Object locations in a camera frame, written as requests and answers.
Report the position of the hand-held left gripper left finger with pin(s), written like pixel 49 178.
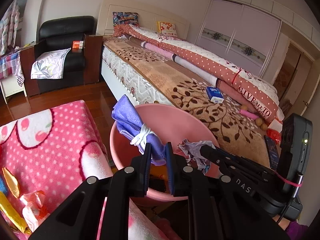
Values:
pixel 147 172

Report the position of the floral pillowcase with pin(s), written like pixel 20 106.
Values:
pixel 48 63

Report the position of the yellow floral pillow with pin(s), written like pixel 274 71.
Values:
pixel 167 28

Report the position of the white wardrobe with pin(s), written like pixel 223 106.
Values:
pixel 237 25

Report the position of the pink plastic basin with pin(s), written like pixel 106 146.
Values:
pixel 172 122

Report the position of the clear snack wrapper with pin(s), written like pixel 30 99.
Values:
pixel 35 215

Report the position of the white table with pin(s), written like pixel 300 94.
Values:
pixel 12 87

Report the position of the orange box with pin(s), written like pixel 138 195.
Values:
pixel 78 45

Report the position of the blue tissue pack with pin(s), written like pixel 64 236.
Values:
pixel 214 93

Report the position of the pink dotted blanket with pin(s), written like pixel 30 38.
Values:
pixel 55 140

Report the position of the patterned puffy jacket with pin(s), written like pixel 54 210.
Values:
pixel 8 25

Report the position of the checkered hanging cloth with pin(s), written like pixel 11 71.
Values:
pixel 20 70

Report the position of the rolled polka dot quilt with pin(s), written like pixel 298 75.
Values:
pixel 200 55

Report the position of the purple cloth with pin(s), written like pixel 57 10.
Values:
pixel 130 120

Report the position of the brown leaf-pattern blanket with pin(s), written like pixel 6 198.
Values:
pixel 175 80

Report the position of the bed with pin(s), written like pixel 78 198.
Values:
pixel 130 80

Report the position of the red net bag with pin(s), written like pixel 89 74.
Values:
pixel 273 135

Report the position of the person's right forearm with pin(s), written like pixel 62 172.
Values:
pixel 297 232

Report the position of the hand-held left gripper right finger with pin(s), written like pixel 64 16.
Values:
pixel 170 170

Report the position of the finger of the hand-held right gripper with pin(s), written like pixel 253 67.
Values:
pixel 212 155
pixel 226 155

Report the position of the blue foam net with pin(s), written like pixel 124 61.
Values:
pixel 3 186

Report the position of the pink stick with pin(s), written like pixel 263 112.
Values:
pixel 248 115

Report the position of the black armchair with wooden sides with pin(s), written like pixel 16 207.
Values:
pixel 65 27

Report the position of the wooden door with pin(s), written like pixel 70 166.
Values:
pixel 292 72

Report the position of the dark flat booklet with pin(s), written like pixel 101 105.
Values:
pixel 272 152

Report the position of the colourful cartoon pillow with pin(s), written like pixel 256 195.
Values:
pixel 125 19

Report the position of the yellow snack wrapper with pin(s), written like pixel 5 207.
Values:
pixel 10 212

